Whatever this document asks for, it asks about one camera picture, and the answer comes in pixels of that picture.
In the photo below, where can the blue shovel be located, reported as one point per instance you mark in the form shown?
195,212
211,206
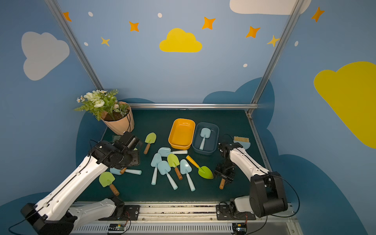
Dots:
185,168
164,169
116,171
205,134
154,163

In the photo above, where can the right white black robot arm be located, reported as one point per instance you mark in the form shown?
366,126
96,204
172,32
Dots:
267,194

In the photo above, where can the blue-grey storage box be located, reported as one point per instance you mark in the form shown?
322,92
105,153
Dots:
210,143

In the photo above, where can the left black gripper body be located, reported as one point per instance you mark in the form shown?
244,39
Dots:
129,141

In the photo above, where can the green trowel yellow handle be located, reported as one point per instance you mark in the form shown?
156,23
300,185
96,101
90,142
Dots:
203,171

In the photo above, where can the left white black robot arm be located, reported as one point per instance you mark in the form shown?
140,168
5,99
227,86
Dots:
55,215

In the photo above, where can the green shovel wooden handle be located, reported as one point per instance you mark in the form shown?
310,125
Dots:
222,184
150,139
123,170
174,162

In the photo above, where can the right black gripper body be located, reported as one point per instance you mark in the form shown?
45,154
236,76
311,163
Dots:
224,172

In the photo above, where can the terracotta pot with flowers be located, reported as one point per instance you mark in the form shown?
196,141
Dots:
105,106

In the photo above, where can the right controller board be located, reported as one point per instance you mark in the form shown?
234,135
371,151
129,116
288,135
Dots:
239,229

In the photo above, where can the blue dustpan brush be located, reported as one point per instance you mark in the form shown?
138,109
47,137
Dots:
245,142

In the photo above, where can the green shovel wooden handle back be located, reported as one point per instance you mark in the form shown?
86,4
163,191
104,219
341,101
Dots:
150,139

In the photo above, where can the controller board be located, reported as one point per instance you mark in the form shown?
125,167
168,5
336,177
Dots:
239,229
116,229

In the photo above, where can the blue shovel lying sideways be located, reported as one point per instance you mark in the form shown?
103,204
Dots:
165,151

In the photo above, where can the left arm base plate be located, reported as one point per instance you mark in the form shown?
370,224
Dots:
132,212

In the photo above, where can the aluminium front rail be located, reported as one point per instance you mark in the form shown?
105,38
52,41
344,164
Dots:
184,218

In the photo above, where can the yellow storage box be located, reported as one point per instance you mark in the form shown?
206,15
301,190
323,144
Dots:
181,134

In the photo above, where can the green shovel front left corner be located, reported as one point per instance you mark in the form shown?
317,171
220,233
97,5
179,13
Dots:
106,179

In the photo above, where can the left controller board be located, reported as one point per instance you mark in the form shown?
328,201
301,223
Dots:
116,229

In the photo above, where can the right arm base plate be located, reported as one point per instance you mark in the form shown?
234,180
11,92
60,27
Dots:
228,211

